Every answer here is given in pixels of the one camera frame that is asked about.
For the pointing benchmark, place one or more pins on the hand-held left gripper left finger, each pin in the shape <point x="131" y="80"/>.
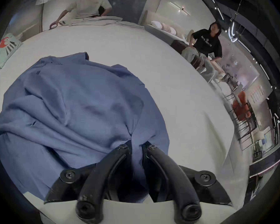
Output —
<point x="96" y="183"/>

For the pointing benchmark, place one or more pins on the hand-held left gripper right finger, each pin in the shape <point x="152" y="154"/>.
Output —
<point x="168" y="176"/>

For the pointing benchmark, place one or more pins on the blue shirt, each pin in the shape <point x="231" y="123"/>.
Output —
<point x="72" y="106"/>

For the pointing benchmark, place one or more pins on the bed with white sheet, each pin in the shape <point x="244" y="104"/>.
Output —
<point x="177" y="97"/>

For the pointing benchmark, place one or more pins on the orange chair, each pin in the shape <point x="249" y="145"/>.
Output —
<point x="240" y="106"/>

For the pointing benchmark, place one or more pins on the dark brown bench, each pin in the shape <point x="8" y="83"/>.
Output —
<point x="180" y="46"/>

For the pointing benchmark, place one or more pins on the beige bed with pillows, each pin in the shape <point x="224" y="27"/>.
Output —
<point x="163" y="27"/>

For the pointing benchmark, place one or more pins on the pale green printed cushion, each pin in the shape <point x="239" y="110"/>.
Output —
<point x="8" y="49"/>

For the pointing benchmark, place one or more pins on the beige folded cloth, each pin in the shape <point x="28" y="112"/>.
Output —
<point x="95" y="20"/>

